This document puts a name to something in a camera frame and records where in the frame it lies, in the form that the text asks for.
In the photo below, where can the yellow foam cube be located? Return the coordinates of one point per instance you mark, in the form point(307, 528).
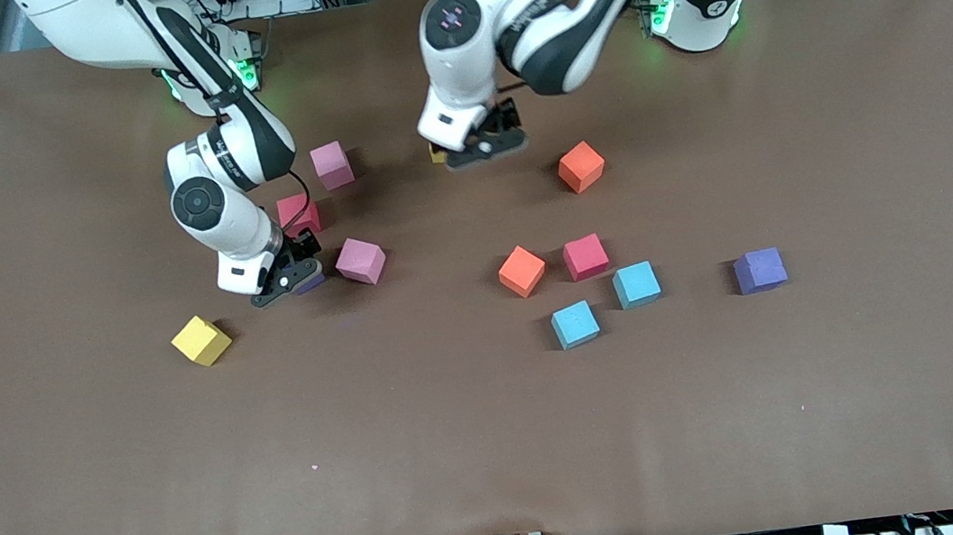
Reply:
point(201, 341)
point(436, 155)

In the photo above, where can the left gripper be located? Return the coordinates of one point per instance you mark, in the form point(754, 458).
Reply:
point(502, 116)

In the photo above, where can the pink foam cube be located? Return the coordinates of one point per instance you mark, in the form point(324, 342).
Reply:
point(331, 165)
point(360, 262)

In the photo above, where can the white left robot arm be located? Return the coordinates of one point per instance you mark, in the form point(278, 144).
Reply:
point(469, 59)

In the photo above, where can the red foam cube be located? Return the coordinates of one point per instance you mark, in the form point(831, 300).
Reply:
point(298, 217)
point(585, 258)

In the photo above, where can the purple foam cube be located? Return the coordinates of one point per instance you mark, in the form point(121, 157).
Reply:
point(760, 271)
point(315, 283)

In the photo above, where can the cyan foam cube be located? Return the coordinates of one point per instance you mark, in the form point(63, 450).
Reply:
point(575, 325)
point(636, 285)

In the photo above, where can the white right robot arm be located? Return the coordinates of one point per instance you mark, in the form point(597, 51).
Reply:
point(230, 220)

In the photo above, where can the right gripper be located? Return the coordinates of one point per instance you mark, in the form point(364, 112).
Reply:
point(302, 247)

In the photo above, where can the orange foam cube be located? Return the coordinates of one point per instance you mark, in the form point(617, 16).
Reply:
point(581, 167)
point(522, 272)

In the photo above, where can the brown table mat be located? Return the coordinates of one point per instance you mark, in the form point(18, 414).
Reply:
point(463, 451)

